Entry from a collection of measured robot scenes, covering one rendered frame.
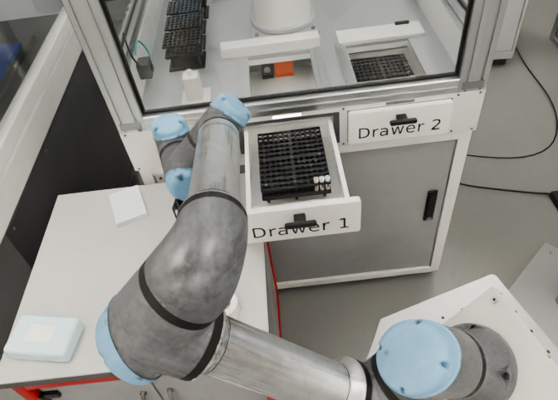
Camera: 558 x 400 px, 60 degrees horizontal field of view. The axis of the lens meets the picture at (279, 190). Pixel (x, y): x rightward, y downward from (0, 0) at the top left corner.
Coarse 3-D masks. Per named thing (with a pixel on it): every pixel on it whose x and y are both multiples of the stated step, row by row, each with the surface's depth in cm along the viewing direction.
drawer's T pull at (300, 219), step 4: (296, 216) 112; (300, 216) 112; (304, 216) 111; (296, 220) 111; (300, 220) 111; (304, 220) 111; (312, 220) 110; (288, 224) 110; (292, 224) 110; (296, 224) 110; (300, 224) 110; (304, 224) 110; (308, 224) 110; (312, 224) 110; (316, 224) 110; (288, 228) 110; (292, 228) 110
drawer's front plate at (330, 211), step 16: (256, 208) 112; (272, 208) 112; (288, 208) 111; (304, 208) 111; (320, 208) 112; (336, 208) 112; (352, 208) 112; (256, 224) 114; (272, 224) 114; (320, 224) 116; (336, 224) 116; (352, 224) 116; (256, 240) 118; (272, 240) 119
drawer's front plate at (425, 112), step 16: (352, 112) 133; (368, 112) 133; (384, 112) 133; (400, 112) 133; (416, 112) 134; (432, 112) 134; (448, 112) 134; (352, 128) 136; (368, 128) 137; (400, 128) 137; (416, 128) 138; (448, 128) 139
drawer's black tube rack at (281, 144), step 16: (272, 144) 132; (288, 144) 131; (304, 144) 135; (320, 144) 130; (272, 160) 127; (288, 160) 131; (304, 160) 126; (320, 160) 125; (272, 176) 124; (288, 176) 123; (304, 176) 122; (272, 192) 123; (288, 192) 123; (304, 192) 123; (320, 192) 122
